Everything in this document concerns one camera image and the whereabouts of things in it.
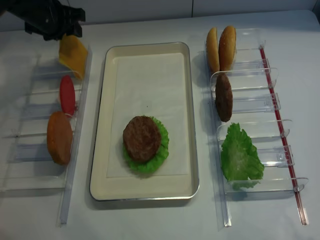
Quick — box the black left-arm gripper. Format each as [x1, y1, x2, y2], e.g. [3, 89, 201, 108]
[0, 0, 86, 41]

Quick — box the yellow cheese slice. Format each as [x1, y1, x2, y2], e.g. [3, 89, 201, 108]
[58, 34, 88, 80]

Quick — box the red tomato slice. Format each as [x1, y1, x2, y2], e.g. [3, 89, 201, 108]
[59, 75, 76, 117]

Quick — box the brown meat patty on tray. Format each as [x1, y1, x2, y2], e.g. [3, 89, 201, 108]
[122, 116, 161, 164]

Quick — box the green lettuce leaf on tray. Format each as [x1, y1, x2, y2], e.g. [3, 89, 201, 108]
[122, 116, 170, 175]

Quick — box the brown meat patty in rack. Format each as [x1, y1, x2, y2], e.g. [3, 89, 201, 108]
[215, 73, 233, 122]

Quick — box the green lettuce leaf in rack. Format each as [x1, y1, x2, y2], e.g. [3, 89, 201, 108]
[220, 123, 265, 190]

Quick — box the clear acrylic left rack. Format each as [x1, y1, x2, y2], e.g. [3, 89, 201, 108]
[0, 53, 92, 226]

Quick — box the clear acrylic rack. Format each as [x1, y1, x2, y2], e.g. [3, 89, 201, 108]
[203, 28, 309, 228]
[0, 53, 92, 226]

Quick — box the orange bun in left rack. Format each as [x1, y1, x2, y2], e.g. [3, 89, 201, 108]
[46, 111, 73, 166]

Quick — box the white paper tray liner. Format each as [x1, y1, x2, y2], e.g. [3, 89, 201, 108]
[106, 53, 190, 177]

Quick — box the left bun half, pale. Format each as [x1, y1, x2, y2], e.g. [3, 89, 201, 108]
[206, 27, 220, 73]

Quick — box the right bun half, sesame crust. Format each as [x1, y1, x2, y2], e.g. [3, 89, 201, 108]
[218, 25, 237, 71]

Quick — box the cream metal tray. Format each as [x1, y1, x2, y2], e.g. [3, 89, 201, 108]
[89, 42, 199, 201]

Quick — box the clear acrylic right rack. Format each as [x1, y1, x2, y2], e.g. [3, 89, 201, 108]
[203, 28, 309, 228]

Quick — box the red rail strip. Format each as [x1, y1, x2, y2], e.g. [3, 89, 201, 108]
[259, 45, 309, 226]

